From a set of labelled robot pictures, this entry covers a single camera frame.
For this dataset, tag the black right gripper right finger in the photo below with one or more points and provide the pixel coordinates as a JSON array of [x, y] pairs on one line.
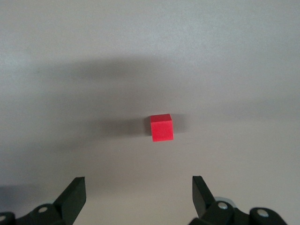
[[204, 206]]

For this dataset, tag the red cube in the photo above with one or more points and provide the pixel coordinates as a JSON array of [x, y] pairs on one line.
[[162, 131]]

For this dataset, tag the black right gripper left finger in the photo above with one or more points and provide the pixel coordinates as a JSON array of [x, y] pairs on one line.
[[68, 206]]

